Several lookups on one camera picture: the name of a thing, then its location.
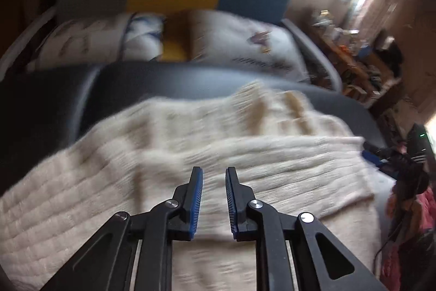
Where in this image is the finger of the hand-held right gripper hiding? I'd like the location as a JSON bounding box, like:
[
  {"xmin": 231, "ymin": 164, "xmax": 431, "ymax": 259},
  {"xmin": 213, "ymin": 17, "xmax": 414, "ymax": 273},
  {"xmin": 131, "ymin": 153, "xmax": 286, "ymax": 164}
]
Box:
[{"xmin": 362, "ymin": 141, "xmax": 399, "ymax": 180}]

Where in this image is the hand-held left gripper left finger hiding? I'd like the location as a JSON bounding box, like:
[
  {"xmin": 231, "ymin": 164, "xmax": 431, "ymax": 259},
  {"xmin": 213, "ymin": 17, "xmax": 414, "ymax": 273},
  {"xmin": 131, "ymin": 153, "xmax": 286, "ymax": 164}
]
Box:
[{"xmin": 41, "ymin": 166, "xmax": 204, "ymax": 291}]

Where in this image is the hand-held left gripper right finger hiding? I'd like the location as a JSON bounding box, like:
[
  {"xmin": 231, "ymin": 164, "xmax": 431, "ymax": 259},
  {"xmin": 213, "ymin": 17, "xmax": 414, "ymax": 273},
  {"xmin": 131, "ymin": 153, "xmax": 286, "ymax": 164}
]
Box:
[{"xmin": 225, "ymin": 166, "xmax": 387, "ymax": 291}]

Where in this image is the cream knitted sweater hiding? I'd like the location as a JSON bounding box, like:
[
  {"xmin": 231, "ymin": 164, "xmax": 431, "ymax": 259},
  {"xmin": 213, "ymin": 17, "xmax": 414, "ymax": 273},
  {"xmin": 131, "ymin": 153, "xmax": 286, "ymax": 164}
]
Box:
[{"xmin": 0, "ymin": 81, "xmax": 379, "ymax": 291}]

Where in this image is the pink patterned clothing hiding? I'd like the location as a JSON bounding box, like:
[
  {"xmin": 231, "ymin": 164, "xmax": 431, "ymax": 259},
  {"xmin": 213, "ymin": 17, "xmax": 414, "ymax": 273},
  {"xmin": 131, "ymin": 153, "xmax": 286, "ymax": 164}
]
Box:
[{"xmin": 378, "ymin": 172, "xmax": 436, "ymax": 291}]

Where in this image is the cluttered wooden shelf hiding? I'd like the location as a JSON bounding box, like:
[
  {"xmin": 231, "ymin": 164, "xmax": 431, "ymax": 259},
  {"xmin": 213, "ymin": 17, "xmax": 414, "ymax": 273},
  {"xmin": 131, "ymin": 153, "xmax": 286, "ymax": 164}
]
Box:
[{"xmin": 308, "ymin": 8, "xmax": 404, "ymax": 118}]

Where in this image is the white pillow with bird print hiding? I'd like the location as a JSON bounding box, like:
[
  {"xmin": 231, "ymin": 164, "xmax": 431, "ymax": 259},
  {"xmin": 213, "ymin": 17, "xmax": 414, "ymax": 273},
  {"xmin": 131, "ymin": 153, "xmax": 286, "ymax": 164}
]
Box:
[{"xmin": 189, "ymin": 10, "xmax": 307, "ymax": 83}]

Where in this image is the yellow bed sheet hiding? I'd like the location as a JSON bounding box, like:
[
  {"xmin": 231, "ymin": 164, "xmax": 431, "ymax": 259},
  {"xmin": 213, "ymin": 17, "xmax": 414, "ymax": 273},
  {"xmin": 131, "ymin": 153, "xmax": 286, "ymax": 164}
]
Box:
[{"xmin": 160, "ymin": 12, "xmax": 191, "ymax": 62}]

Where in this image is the black mat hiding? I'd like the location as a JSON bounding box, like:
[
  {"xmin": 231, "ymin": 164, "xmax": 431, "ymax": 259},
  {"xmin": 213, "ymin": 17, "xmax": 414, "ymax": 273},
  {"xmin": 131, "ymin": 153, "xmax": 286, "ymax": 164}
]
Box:
[{"xmin": 0, "ymin": 62, "xmax": 389, "ymax": 193}]

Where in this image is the white printed pillow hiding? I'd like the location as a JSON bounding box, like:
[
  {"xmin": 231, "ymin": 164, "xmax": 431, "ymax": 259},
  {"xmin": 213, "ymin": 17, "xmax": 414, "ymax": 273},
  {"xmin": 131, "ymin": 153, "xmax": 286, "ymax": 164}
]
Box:
[{"xmin": 27, "ymin": 13, "xmax": 165, "ymax": 71}]

